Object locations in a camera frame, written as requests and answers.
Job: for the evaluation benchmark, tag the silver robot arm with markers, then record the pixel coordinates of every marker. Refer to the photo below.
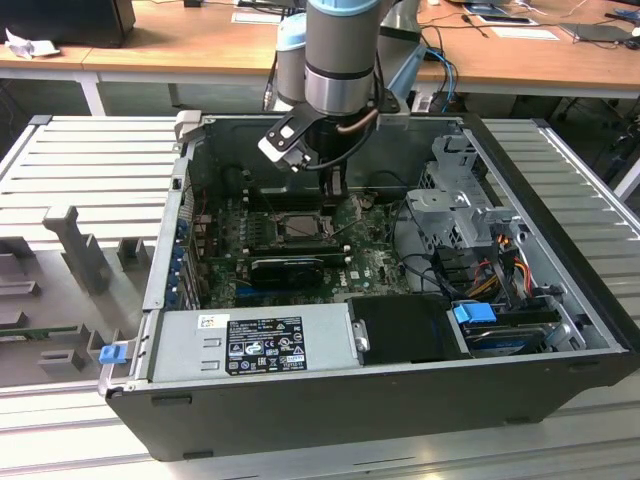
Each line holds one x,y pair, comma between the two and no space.
340,50

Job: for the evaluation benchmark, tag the black RAM slot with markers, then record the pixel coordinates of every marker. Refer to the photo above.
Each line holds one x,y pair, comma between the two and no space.
295,245
300,251
290,207
287,201

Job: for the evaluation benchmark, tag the CPU socket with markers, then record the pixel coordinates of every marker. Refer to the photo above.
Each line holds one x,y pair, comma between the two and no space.
325,216

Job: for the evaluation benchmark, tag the blue expansion slot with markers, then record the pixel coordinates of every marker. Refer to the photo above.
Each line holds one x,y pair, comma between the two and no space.
244,291

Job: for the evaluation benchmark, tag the round coin battery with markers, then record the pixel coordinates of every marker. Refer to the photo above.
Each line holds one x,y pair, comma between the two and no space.
366,201

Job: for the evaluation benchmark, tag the green motherboard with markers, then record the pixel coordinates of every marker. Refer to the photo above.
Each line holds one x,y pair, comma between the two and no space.
370,250

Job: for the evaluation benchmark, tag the gray metal drive cage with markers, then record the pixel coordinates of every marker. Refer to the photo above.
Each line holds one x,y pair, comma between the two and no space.
440,200

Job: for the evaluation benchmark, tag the black graphics card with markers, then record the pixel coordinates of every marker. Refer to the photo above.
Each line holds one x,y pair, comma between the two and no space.
285,272

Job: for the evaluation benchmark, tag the gray case latch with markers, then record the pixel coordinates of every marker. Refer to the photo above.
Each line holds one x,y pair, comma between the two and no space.
187,125

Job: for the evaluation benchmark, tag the white paper sheet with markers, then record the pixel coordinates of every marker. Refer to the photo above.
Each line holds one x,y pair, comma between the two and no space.
255,17
525,33

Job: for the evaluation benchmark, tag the wooden desk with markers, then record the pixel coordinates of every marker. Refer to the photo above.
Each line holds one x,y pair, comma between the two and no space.
200,45

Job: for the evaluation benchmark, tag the black plastic shroud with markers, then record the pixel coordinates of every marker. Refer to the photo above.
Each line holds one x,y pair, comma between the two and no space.
400,330

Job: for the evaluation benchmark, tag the gray power supply unit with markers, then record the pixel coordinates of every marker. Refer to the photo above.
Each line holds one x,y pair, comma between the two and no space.
185,350

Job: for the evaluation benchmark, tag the hard disk drive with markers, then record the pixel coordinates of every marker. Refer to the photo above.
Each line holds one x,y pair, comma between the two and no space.
500,340

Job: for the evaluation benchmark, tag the black PC case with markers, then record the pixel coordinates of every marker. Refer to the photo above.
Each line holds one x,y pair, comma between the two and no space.
350,415

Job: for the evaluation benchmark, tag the black box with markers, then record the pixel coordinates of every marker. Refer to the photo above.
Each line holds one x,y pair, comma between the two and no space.
65,20

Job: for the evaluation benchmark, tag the dark tablet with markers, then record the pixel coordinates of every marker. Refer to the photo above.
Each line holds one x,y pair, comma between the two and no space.
597,32

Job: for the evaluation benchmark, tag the blue plastic latch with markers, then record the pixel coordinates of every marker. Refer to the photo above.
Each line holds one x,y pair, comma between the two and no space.
112,355

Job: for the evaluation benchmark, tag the gray parts rack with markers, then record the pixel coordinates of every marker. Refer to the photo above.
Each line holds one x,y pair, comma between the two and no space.
50,280

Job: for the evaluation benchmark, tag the crumpled white paper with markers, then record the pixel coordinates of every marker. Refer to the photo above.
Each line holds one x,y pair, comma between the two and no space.
30,47

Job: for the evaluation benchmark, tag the green RAM stick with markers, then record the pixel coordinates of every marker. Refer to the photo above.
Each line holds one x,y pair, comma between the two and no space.
40,331

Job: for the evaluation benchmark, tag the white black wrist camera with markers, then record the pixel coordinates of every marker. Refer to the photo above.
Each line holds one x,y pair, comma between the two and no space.
280,142

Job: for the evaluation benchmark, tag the gray camera bracket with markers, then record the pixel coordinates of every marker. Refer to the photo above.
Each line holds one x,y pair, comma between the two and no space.
395,117

